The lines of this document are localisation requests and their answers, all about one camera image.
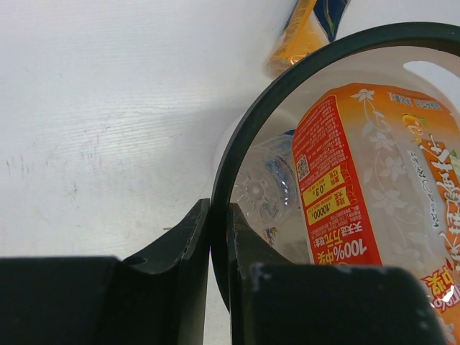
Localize orange juice bottle dark label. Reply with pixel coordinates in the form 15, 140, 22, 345
267, 0, 349, 79

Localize white bin with black rim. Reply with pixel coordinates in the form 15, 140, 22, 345
211, 22, 459, 300

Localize small clear bottle blue label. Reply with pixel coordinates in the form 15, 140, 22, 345
231, 129, 300, 253

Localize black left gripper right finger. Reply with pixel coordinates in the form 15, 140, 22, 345
227, 205, 446, 344

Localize large orange label bottle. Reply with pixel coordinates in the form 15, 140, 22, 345
292, 83, 459, 344

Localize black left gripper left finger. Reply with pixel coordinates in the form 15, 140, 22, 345
1, 199, 210, 344

